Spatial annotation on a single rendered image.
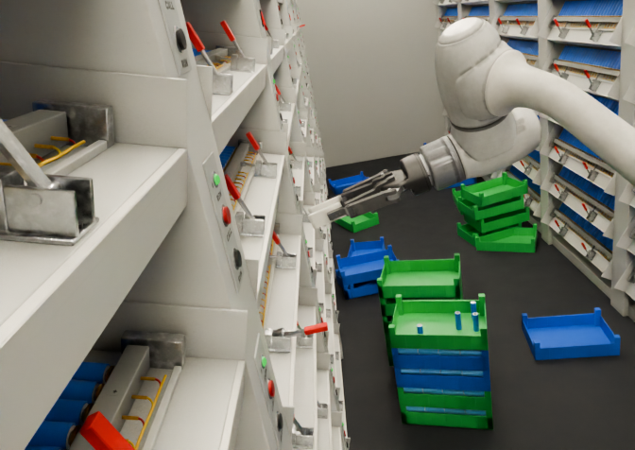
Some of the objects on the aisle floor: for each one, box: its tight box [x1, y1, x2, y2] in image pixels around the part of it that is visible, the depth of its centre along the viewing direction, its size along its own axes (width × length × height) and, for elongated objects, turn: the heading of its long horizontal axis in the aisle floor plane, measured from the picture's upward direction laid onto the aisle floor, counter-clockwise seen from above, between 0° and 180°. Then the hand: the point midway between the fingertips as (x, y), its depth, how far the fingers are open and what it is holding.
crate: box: [522, 307, 621, 360], centre depth 198 cm, size 30×20×8 cm
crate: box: [400, 406, 493, 430], centre depth 178 cm, size 30×20×8 cm
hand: (326, 212), depth 97 cm, fingers open, 3 cm apart
